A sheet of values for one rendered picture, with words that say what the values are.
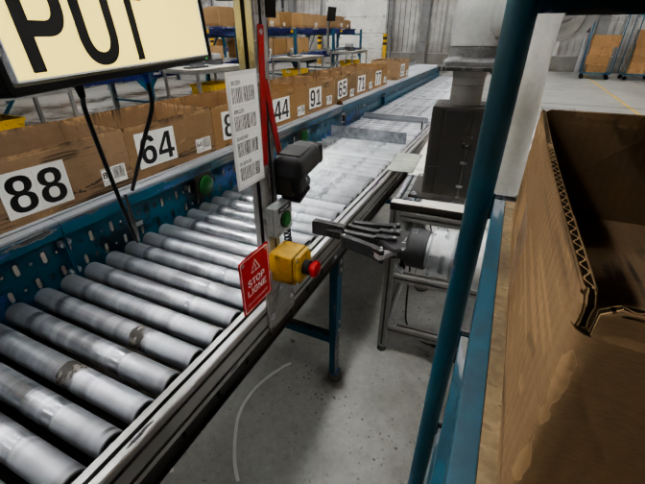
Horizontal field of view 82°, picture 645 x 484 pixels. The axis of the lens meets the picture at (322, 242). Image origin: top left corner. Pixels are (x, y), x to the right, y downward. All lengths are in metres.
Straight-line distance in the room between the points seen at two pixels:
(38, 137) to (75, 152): 0.30
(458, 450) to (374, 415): 1.42
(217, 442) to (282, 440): 0.24
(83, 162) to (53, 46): 0.76
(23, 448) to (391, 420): 1.18
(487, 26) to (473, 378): 1.26
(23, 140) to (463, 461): 1.42
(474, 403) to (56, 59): 0.45
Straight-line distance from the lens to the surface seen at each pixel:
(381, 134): 2.24
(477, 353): 0.24
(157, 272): 1.08
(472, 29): 1.40
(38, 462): 0.76
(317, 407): 1.62
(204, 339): 0.84
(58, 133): 1.52
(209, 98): 1.98
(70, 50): 0.49
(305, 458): 1.51
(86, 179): 1.23
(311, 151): 0.80
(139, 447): 0.72
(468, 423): 0.21
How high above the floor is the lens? 1.30
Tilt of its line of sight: 30 degrees down
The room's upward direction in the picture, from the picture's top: straight up
